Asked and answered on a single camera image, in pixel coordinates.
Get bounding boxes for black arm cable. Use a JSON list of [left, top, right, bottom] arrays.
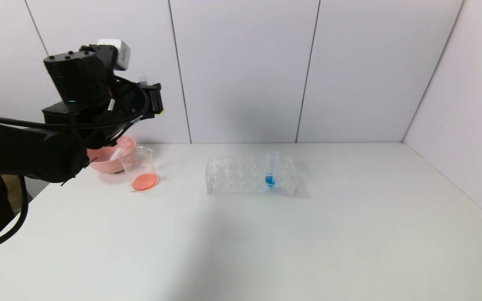
[[0, 176, 29, 253]]

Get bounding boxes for clear glass beaker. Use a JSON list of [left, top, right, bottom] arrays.
[[119, 146, 159, 192]]

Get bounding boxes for pink bowl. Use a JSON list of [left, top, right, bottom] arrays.
[[87, 136, 137, 174]]

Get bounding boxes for clear plastic test tube rack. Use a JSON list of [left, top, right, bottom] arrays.
[[205, 154, 297, 196]]

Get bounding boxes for test tube with blue pigment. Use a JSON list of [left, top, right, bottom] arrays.
[[264, 150, 277, 189]]

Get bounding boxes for test tube with red pigment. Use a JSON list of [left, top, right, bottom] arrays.
[[109, 140, 135, 161]]

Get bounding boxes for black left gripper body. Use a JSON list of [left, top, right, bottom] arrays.
[[136, 82, 164, 119]]

